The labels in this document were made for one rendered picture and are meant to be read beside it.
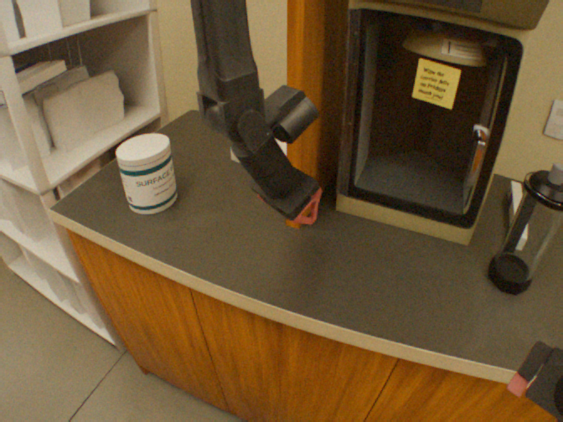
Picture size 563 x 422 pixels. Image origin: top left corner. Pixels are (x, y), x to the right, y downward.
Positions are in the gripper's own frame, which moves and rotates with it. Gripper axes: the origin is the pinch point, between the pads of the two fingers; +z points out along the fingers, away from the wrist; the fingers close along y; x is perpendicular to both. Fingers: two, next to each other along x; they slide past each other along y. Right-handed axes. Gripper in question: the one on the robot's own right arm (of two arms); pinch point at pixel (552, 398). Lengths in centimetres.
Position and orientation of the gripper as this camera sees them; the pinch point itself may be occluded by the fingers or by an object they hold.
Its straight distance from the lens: 53.7
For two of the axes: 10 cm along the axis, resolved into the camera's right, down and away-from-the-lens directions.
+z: 3.8, 5.1, 7.7
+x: -6.6, 7.3, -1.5
